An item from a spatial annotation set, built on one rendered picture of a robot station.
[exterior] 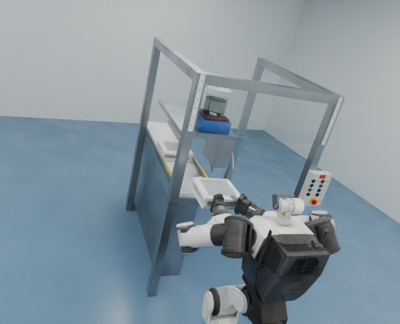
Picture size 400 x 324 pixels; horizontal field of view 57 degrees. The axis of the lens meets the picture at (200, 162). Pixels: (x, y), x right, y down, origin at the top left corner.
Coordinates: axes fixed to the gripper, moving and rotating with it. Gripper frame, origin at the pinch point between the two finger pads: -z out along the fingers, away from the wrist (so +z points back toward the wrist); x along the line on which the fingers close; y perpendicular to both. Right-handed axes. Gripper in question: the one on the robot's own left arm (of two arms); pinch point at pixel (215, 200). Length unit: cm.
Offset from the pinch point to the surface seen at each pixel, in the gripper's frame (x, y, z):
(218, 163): -3.4, 10.5, -40.3
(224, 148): -14.6, 11.0, -40.7
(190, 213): 45, 4, -53
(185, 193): 21.4, -6.6, -40.0
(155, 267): 77, -17, -29
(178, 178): 5.7, -16.0, -30.4
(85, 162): 109, -80, -229
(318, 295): 103, 126, -35
